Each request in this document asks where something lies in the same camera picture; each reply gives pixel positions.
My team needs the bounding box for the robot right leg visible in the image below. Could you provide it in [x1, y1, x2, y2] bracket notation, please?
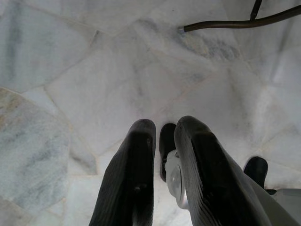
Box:
[243, 157, 301, 226]

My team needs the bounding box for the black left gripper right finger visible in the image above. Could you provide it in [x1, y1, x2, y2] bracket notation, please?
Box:
[174, 115, 283, 226]

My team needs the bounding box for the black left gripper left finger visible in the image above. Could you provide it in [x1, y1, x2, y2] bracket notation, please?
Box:
[89, 119, 157, 226]

